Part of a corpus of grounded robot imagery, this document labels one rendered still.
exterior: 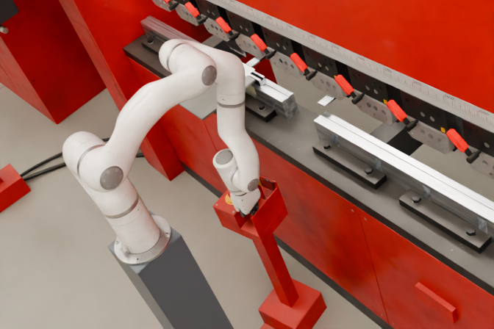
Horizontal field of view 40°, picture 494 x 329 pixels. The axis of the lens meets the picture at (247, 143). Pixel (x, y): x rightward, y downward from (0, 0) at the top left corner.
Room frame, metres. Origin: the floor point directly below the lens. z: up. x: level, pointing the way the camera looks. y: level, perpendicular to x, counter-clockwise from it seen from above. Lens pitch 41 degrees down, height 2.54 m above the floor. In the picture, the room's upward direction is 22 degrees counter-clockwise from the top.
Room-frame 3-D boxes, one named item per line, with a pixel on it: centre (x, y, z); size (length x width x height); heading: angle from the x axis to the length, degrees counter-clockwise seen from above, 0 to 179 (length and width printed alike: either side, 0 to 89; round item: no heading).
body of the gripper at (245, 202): (1.69, 0.07, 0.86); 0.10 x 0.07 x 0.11; 127
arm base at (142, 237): (1.53, 0.42, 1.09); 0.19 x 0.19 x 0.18
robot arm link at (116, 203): (1.56, 0.43, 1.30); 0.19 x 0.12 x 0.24; 24
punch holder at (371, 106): (1.49, -0.41, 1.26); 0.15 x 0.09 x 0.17; 24
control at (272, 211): (1.75, 0.08, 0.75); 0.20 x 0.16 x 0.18; 37
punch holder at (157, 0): (2.58, 0.08, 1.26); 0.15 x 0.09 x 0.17; 24
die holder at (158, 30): (2.70, 0.13, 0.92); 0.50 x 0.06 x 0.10; 24
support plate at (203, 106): (2.14, 0.04, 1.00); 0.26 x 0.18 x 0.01; 114
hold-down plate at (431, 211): (1.26, -0.46, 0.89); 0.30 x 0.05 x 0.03; 24
